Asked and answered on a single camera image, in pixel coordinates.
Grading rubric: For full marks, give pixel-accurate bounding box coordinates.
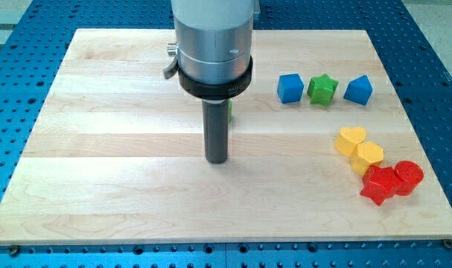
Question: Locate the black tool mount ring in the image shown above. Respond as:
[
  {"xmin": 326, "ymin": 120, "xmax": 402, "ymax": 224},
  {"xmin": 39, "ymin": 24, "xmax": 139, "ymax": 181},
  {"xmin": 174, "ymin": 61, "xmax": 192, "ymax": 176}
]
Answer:
[{"xmin": 177, "ymin": 56, "xmax": 253, "ymax": 101}]

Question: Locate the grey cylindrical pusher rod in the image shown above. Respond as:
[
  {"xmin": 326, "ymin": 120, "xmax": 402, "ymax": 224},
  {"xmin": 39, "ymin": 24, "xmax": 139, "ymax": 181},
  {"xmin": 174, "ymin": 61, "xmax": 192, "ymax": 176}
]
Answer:
[{"xmin": 202, "ymin": 100, "xmax": 229, "ymax": 164}]

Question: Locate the green circle block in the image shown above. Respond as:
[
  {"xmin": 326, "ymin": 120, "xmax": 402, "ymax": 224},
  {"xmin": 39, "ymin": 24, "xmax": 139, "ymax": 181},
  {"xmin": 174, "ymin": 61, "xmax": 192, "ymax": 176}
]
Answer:
[{"xmin": 228, "ymin": 100, "xmax": 233, "ymax": 124}]

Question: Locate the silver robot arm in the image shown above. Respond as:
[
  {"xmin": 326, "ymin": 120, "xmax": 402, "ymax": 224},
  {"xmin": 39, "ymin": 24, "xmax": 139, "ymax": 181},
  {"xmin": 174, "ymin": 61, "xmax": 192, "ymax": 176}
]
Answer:
[{"xmin": 163, "ymin": 0, "xmax": 256, "ymax": 164}]

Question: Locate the blue cube block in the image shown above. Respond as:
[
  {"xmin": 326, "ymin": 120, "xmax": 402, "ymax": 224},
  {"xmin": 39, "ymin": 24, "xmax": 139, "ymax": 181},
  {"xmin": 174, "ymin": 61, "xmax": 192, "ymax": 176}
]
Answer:
[{"xmin": 277, "ymin": 74, "xmax": 304, "ymax": 103}]

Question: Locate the green star block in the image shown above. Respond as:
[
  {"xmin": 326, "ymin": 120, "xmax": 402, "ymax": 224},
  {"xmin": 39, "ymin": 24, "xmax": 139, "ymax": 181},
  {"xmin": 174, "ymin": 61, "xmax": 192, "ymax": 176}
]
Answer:
[{"xmin": 307, "ymin": 74, "xmax": 339, "ymax": 106}]

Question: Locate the light wooden board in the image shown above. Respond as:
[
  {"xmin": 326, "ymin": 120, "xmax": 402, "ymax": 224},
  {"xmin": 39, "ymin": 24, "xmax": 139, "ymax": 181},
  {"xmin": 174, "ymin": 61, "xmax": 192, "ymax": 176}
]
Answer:
[{"xmin": 0, "ymin": 28, "xmax": 452, "ymax": 246}]

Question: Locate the yellow heart block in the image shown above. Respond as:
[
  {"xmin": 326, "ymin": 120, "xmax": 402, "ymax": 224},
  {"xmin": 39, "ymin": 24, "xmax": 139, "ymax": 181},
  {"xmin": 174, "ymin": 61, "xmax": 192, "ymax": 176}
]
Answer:
[{"xmin": 334, "ymin": 127, "xmax": 367, "ymax": 157}]

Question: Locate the blue pentagon block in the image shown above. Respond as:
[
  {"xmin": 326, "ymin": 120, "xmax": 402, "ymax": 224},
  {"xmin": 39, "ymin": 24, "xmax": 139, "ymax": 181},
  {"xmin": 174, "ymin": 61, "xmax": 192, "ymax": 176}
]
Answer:
[{"xmin": 343, "ymin": 75, "xmax": 373, "ymax": 106}]

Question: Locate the yellow hexagon block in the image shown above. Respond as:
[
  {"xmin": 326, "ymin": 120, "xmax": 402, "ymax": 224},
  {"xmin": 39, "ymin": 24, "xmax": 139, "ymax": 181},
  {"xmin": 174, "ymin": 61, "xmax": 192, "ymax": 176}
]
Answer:
[{"xmin": 350, "ymin": 141, "xmax": 384, "ymax": 176}]

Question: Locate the red star block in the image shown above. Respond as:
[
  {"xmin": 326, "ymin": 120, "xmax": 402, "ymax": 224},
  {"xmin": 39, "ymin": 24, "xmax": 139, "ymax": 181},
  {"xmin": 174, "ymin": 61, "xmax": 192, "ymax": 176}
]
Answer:
[{"xmin": 360, "ymin": 165, "xmax": 402, "ymax": 206}]

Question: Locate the red cylinder block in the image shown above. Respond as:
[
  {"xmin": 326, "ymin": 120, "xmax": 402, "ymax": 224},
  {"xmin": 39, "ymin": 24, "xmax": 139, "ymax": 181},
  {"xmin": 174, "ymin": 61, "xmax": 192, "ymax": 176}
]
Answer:
[{"xmin": 395, "ymin": 160, "xmax": 424, "ymax": 196}]

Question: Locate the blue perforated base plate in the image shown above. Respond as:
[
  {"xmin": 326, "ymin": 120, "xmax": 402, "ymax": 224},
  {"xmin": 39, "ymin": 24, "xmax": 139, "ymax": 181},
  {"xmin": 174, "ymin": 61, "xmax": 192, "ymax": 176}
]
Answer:
[{"xmin": 0, "ymin": 1, "xmax": 452, "ymax": 267}]

